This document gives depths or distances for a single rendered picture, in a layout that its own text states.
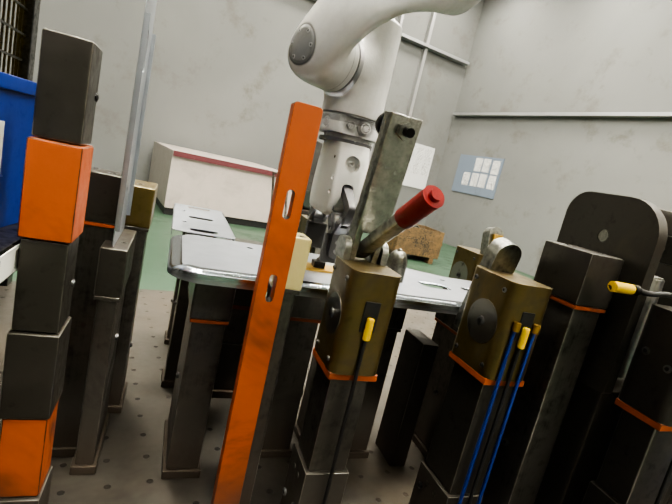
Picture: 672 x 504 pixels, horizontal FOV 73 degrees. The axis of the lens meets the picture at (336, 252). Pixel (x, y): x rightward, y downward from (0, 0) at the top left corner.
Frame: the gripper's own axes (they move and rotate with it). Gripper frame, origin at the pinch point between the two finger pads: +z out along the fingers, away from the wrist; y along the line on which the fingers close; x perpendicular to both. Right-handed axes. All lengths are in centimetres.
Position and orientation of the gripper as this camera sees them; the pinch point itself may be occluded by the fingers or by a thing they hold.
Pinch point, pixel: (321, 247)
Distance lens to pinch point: 65.4
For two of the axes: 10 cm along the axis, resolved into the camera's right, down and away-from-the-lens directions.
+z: -2.2, 9.6, 1.7
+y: -3.1, -2.4, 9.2
